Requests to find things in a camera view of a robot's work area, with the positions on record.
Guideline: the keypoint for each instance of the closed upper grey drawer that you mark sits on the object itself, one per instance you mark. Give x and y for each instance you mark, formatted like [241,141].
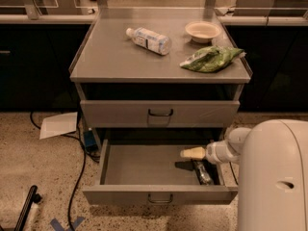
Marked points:
[133,113]

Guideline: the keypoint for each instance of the grey metal drawer cabinet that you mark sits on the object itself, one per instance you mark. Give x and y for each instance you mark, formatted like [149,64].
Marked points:
[109,66]

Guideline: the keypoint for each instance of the crushed silver redbull can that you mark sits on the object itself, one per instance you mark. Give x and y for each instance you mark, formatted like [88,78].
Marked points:
[202,174]

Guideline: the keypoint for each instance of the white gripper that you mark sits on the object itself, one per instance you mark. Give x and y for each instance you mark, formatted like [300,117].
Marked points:
[213,152]

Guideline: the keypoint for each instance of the black bar object on floor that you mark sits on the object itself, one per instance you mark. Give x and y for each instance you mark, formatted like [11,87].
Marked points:
[32,197]

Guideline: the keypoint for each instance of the black upper drawer handle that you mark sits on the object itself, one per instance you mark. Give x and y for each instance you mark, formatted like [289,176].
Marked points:
[166,114]

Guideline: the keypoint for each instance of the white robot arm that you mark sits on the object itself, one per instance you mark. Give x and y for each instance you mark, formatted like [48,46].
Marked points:
[273,173]

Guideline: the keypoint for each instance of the open lower grey drawer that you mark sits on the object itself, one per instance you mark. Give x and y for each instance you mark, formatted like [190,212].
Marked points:
[130,170]

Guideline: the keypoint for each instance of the green chip bag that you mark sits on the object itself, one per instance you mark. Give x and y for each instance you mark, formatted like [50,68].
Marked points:
[212,59]

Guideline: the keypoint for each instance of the blue power adapter box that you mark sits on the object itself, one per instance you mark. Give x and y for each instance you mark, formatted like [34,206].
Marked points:
[89,141]

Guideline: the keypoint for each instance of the white paper bowl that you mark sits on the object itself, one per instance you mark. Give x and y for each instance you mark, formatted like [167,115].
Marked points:
[202,31]

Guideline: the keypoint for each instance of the metal lower drawer handle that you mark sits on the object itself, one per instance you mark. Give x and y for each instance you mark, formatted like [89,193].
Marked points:
[160,198]

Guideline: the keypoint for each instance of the white paper sheet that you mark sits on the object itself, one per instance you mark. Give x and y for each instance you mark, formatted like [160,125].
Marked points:
[58,125]

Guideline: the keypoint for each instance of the clear plastic water bottle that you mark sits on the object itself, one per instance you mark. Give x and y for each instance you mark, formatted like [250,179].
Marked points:
[150,40]

